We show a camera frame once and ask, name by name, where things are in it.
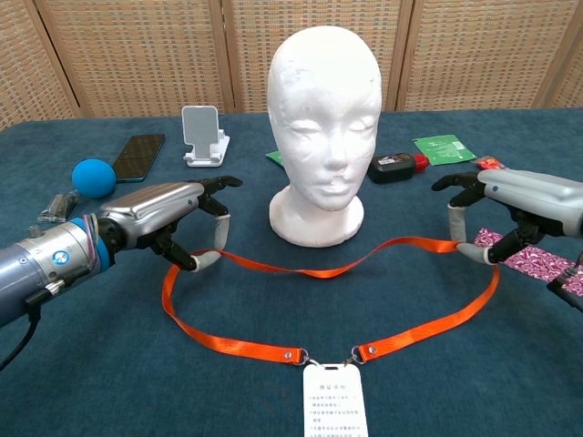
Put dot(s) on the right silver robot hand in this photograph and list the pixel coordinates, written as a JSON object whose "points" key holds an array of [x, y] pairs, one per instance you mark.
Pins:
{"points": [[528, 200]]}

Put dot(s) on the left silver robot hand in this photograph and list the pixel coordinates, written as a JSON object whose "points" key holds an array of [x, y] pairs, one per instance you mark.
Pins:
{"points": [[146, 211]]}

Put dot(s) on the white ID badge card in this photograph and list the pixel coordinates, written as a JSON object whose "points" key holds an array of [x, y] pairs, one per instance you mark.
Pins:
{"points": [[334, 400]]}

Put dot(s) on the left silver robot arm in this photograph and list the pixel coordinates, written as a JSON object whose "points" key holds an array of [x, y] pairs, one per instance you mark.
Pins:
{"points": [[41, 264]]}

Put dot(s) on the white foam mannequin head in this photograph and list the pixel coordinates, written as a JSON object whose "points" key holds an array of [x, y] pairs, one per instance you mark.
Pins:
{"points": [[323, 114]]}

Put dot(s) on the red candy wrapper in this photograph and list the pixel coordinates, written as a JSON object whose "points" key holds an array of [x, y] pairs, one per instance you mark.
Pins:
{"points": [[489, 162]]}

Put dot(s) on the black smartphone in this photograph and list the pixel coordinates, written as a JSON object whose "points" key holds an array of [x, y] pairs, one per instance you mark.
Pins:
{"points": [[139, 157]]}

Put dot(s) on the blue ball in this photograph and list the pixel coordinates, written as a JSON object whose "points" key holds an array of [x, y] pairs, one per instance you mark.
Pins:
{"points": [[93, 178]]}

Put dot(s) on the purple patterned strip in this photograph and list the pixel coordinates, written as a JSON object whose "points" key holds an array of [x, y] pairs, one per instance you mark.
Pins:
{"points": [[542, 266]]}

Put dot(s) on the clear acrylic block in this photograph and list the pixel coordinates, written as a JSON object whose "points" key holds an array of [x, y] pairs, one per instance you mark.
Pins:
{"points": [[58, 207]]}

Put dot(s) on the large green foil packet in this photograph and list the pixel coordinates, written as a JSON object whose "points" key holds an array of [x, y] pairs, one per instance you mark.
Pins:
{"points": [[444, 149]]}

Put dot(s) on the white phone stand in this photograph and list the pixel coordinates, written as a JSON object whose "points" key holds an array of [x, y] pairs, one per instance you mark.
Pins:
{"points": [[200, 127]]}

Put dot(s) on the small green packet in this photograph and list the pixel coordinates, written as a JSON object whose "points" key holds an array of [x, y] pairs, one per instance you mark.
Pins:
{"points": [[274, 158]]}

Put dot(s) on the black ink bottle red cap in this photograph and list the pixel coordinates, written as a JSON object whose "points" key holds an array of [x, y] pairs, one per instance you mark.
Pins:
{"points": [[391, 170]]}

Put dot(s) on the teal tablecloth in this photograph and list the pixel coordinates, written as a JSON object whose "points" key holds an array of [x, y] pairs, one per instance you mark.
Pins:
{"points": [[114, 364]]}

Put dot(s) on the woven wooden folding screen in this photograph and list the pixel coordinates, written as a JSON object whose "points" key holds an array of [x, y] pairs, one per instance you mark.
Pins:
{"points": [[136, 54]]}

